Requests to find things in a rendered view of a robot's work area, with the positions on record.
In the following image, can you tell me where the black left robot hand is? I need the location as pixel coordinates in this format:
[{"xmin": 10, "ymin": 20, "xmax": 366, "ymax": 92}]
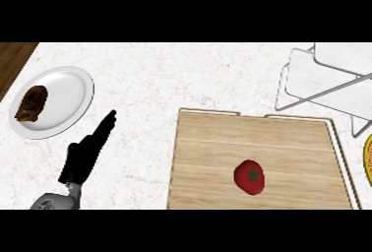
[{"xmin": 56, "ymin": 109, "xmax": 120, "ymax": 186}]

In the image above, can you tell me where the pale wooden tray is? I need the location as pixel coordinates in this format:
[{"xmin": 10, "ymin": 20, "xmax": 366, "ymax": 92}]
[{"xmin": 165, "ymin": 107, "xmax": 363, "ymax": 211}]

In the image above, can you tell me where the white round plate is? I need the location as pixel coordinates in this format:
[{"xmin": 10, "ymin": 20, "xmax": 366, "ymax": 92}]
[{"xmin": 7, "ymin": 65, "xmax": 96, "ymax": 141}]

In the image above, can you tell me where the brown piece of meat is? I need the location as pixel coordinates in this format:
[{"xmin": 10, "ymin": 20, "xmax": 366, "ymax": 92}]
[{"xmin": 13, "ymin": 85, "xmax": 50, "ymax": 123}]

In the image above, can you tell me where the brown wooden surface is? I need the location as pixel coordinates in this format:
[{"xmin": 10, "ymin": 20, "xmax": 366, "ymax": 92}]
[{"xmin": 0, "ymin": 42, "xmax": 41, "ymax": 101}]

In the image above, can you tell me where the red tomato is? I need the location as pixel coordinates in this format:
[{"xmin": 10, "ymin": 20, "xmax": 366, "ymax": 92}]
[{"xmin": 232, "ymin": 158, "xmax": 266, "ymax": 197}]

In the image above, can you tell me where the yellow round object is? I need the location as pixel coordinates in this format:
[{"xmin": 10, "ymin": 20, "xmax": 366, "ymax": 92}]
[{"xmin": 362, "ymin": 133, "xmax": 372, "ymax": 187}]

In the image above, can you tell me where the white tiered wire shelf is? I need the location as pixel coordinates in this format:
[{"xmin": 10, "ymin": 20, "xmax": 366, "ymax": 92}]
[{"xmin": 273, "ymin": 42, "xmax": 372, "ymax": 139}]

